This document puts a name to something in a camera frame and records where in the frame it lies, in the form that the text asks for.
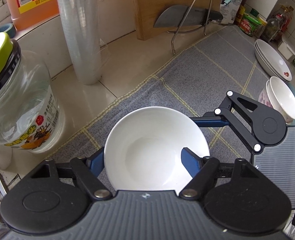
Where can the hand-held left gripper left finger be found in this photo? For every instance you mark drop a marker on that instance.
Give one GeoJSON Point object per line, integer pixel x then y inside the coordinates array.
{"type": "Point", "coordinates": [97, 162]}

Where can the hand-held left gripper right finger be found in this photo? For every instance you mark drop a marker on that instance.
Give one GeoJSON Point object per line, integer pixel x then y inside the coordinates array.
{"type": "Point", "coordinates": [191, 163]}

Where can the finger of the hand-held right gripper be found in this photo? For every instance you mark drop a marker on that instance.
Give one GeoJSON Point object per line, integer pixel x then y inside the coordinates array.
{"type": "Point", "coordinates": [210, 122]}

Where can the white pink floral bowl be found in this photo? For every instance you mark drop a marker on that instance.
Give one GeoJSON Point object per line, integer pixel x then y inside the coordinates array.
{"type": "Point", "coordinates": [150, 140]}
{"type": "Point", "coordinates": [263, 97]}

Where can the white bowls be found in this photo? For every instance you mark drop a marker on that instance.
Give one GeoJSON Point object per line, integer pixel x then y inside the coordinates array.
{"type": "Point", "coordinates": [282, 100]}

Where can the blue grey checked cloth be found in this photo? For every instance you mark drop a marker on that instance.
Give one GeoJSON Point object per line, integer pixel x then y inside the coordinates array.
{"type": "Point", "coordinates": [187, 80]}

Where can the glass jar green lid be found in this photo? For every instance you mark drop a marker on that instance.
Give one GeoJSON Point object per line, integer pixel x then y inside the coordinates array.
{"type": "Point", "coordinates": [25, 110]}

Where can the green lid sauce jar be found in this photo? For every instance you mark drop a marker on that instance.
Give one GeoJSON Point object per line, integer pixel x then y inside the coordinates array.
{"type": "Point", "coordinates": [250, 26]}

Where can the white plastic container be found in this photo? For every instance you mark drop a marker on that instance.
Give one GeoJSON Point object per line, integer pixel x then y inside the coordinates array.
{"type": "Point", "coordinates": [286, 48]}

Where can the white printed bag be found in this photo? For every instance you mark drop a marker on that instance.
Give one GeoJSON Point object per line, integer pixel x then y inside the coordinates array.
{"type": "Point", "coordinates": [231, 15]}

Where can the small yellow lid jar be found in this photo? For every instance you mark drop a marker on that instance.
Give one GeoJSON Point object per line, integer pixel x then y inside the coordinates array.
{"type": "Point", "coordinates": [262, 22]}

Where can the yellow seasoning box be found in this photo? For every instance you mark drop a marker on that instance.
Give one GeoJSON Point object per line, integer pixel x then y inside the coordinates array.
{"type": "Point", "coordinates": [240, 13]}

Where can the green cap bottle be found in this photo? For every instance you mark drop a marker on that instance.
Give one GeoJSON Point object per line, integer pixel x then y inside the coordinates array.
{"type": "Point", "coordinates": [254, 11]}

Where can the teal clip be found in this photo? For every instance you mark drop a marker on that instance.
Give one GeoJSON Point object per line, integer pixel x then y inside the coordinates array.
{"type": "Point", "coordinates": [228, 0]}

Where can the bamboo cutting board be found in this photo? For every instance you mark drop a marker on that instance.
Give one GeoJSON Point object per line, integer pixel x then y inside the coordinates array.
{"type": "Point", "coordinates": [162, 5]}

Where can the yellow label oil bottle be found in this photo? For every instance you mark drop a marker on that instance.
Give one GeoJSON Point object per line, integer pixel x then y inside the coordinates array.
{"type": "Point", "coordinates": [286, 17]}

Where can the tall cling film roll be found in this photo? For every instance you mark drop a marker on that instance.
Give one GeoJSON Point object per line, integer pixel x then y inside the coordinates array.
{"type": "Point", "coordinates": [77, 30]}

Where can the orange cooking oil jug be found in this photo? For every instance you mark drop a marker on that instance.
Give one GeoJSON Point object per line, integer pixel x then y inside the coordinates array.
{"type": "Point", "coordinates": [32, 5]}

